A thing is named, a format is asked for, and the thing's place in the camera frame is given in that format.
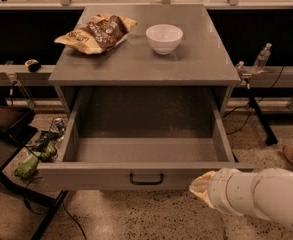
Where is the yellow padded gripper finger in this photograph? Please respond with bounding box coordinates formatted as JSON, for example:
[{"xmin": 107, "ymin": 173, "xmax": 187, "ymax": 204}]
[{"xmin": 189, "ymin": 171, "xmax": 216, "ymax": 208}]

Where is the grey top drawer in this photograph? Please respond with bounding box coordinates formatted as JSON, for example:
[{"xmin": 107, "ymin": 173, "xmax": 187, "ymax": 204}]
[{"xmin": 39, "ymin": 87, "xmax": 252, "ymax": 190}]

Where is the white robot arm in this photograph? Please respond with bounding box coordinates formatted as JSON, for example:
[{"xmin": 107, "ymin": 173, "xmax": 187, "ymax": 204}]
[{"xmin": 189, "ymin": 168, "xmax": 293, "ymax": 229}]

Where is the grey drawer cabinet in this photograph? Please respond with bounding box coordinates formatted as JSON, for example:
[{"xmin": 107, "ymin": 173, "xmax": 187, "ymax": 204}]
[{"xmin": 49, "ymin": 4, "xmax": 239, "ymax": 110}]

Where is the tan shoe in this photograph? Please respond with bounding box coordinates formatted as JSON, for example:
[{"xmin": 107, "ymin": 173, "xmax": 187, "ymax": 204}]
[{"xmin": 282, "ymin": 145, "xmax": 293, "ymax": 165}]

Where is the black tripod stand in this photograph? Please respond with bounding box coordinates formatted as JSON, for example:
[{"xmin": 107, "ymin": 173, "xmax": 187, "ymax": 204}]
[{"xmin": 235, "ymin": 61, "xmax": 278, "ymax": 146}]

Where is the clear plastic water bottle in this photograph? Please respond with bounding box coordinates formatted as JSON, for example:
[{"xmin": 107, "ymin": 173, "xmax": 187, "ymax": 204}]
[{"xmin": 253, "ymin": 43, "xmax": 272, "ymax": 74}]

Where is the white ceramic bowl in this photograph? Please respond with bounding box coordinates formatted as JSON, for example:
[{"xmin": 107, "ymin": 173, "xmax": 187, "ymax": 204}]
[{"xmin": 146, "ymin": 24, "xmax": 183, "ymax": 55}]

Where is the soda can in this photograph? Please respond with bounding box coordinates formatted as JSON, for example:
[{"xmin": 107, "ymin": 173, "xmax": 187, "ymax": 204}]
[{"xmin": 53, "ymin": 118, "xmax": 66, "ymax": 134}]

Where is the green snack bag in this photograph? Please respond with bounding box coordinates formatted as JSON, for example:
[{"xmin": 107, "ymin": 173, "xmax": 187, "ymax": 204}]
[{"xmin": 14, "ymin": 141, "xmax": 58, "ymax": 179}]

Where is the brown yellow chip bag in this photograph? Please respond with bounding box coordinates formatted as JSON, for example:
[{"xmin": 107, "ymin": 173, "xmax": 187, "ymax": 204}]
[{"xmin": 54, "ymin": 13, "xmax": 137, "ymax": 55}]

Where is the black side table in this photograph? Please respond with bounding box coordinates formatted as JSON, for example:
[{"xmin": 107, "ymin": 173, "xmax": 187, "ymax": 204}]
[{"xmin": 0, "ymin": 97, "xmax": 68, "ymax": 240}]

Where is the black yellow tape measure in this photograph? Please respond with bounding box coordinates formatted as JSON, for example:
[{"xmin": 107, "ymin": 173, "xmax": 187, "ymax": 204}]
[{"xmin": 24, "ymin": 59, "xmax": 41, "ymax": 73}]

